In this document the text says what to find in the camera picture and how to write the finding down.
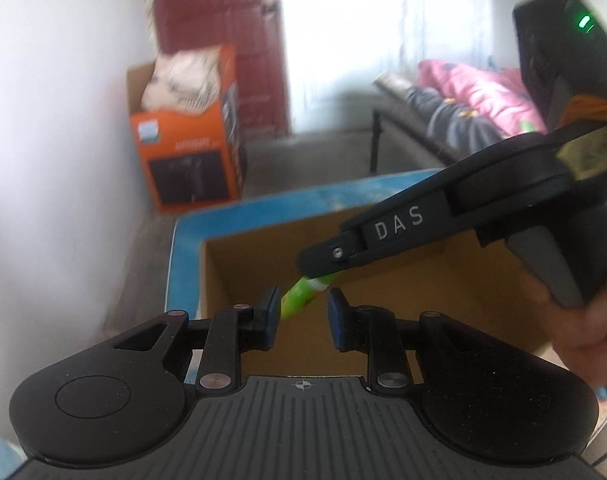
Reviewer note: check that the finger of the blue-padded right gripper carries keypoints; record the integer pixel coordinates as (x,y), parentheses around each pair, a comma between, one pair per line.
(377,333)

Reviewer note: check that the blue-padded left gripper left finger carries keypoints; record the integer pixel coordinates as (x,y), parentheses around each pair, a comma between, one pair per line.
(232,332)

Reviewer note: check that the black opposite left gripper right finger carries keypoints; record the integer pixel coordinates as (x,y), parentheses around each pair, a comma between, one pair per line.
(330,257)

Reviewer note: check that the green tube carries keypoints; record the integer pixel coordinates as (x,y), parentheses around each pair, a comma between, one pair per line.
(303,292)

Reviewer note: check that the person's right hand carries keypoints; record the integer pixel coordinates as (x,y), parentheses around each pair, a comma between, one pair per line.
(578,336)

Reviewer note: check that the brown cardboard box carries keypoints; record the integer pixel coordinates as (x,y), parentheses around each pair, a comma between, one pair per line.
(478,286)

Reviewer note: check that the pink blanket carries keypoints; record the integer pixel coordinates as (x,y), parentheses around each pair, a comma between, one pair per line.
(499,96)

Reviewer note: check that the grey blanket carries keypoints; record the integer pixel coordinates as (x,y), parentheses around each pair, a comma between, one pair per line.
(453,127)

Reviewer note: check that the orange Philips box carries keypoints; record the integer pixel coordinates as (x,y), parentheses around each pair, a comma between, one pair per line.
(190,161)

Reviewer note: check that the white cloth in box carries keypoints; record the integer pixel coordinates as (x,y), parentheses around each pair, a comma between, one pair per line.
(187,82)

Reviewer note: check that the dark red door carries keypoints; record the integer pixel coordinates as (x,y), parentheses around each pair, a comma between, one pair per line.
(254,29)

